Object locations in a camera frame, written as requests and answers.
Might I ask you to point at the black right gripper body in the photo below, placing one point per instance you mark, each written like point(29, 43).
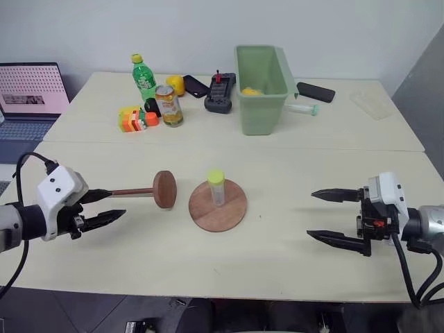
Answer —
point(373, 222)

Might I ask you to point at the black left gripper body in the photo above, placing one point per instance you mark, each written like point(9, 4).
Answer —
point(69, 222)

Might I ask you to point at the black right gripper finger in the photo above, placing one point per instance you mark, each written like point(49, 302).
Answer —
point(340, 195)
point(347, 243)

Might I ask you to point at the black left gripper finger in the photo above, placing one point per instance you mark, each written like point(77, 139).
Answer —
point(98, 194)
point(104, 218)

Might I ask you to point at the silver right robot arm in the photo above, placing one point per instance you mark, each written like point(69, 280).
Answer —
point(428, 222)

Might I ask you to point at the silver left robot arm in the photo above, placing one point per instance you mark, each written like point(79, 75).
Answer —
point(14, 225)

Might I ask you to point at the brown wooden peg with disc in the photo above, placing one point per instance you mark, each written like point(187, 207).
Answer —
point(166, 189)

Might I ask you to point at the colourful toy block stack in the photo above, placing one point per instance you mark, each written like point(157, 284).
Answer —
point(133, 119)

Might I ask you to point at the clear tube with green cap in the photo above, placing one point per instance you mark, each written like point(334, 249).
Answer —
point(301, 110)

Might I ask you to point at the small black oval object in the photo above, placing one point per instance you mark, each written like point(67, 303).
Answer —
point(152, 105)

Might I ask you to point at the black smartphone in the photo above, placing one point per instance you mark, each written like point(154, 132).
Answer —
point(315, 92)

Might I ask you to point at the round wooden base disc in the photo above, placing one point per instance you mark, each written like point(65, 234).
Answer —
point(232, 211)

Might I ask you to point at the orange juice drink can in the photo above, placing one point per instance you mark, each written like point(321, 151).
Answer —
point(169, 107)

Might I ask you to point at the green plastic bin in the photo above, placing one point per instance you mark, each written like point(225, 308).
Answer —
point(260, 111)

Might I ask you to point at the clear tube with yellow cap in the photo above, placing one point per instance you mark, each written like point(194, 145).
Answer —
point(217, 190)

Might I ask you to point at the green plastic soda bottle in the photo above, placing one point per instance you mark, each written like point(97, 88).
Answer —
point(144, 79)

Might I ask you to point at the open laptop with pink screen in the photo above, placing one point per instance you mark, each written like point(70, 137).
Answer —
point(27, 90)

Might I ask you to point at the yellow round cup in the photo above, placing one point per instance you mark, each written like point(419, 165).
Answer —
point(175, 84)

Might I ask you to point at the yellow item in bin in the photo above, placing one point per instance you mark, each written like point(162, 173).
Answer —
point(252, 91)

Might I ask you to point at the black game controller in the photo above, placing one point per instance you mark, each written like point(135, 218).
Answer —
point(218, 95)

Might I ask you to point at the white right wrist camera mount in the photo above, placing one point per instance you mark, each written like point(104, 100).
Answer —
point(390, 189)

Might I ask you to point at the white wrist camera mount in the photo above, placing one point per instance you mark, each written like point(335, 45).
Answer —
point(390, 189)
point(55, 185)

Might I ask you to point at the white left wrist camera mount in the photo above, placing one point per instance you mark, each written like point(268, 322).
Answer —
point(55, 185)

